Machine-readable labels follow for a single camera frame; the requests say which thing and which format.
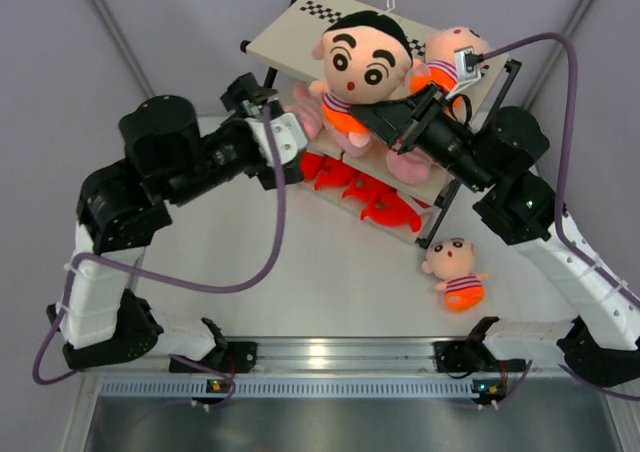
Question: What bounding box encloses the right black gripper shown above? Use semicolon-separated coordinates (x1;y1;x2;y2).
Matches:
348;82;494;195

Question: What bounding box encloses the pink striped frog plush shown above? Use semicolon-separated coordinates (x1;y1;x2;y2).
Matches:
385;148;440;186
285;82;324;140
325;124;373;157

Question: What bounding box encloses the boy doll face up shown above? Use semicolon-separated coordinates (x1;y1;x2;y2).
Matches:
408;26;492;94

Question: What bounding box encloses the boy doll black hair back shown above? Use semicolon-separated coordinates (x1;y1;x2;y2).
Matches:
309;10;414;134

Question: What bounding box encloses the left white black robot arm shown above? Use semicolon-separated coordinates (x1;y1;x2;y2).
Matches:
47;74;308;372

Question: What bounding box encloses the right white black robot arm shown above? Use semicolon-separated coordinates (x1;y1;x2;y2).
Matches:
349;85;639;388

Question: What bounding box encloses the red whale plush leftmost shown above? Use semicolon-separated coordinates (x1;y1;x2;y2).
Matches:
299;152;326;182

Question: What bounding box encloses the red whale plush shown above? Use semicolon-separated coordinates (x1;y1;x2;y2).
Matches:
314;157;358;191
360;192;432;233
341;173;393;204
299;152;326;182

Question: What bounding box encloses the red whale plush rightmost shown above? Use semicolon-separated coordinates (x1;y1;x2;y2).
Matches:
360;192;432;233

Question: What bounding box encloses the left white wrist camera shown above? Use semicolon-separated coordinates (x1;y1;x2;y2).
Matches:
247;112;308;168

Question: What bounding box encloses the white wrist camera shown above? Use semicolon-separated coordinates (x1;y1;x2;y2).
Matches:
247;112;308;168
447;46;484;99

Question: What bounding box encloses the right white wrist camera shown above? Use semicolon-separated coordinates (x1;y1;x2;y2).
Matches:
447;46;484;99

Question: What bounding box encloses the beige three-tier shelf black frame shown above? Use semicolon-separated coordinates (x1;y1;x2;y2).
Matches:
238;0;523;251

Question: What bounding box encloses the aluminium rail base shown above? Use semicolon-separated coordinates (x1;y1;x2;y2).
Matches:
79;335;576;374

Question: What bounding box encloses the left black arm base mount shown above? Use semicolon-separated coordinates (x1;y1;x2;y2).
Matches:
169;340;258;374

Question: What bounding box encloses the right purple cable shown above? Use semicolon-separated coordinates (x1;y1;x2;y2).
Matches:
469;31;640;408

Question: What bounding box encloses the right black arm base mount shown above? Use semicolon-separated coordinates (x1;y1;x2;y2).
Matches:
433;339;527;375

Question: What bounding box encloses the grey slotted cable duct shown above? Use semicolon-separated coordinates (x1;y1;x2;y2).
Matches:
100;377;502;399

